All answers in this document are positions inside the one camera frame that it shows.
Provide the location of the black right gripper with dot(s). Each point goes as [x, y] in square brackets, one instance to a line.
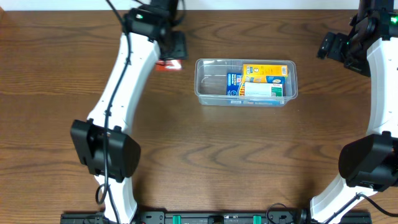
[329, 45]

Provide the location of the yellow cough syrup box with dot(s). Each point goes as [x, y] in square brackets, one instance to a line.
[265, 70]

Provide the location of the blue Kool Fever box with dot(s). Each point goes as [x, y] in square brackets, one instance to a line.
[235, 84]

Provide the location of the white and green box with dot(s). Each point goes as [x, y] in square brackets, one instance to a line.
[263, 89]

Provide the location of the red Panadol box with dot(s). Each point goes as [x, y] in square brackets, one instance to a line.
[168, 65]

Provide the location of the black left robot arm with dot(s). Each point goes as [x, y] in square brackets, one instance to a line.
[103, 141]

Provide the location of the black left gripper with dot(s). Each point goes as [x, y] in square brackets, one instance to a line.
[183, 53]

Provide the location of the black mounting rail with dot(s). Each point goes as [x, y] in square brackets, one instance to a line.
[160, 217]

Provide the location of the clear plastic container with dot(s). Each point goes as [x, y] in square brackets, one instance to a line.
[210, 78]

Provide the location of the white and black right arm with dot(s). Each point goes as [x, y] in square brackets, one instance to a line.
[368, 165]

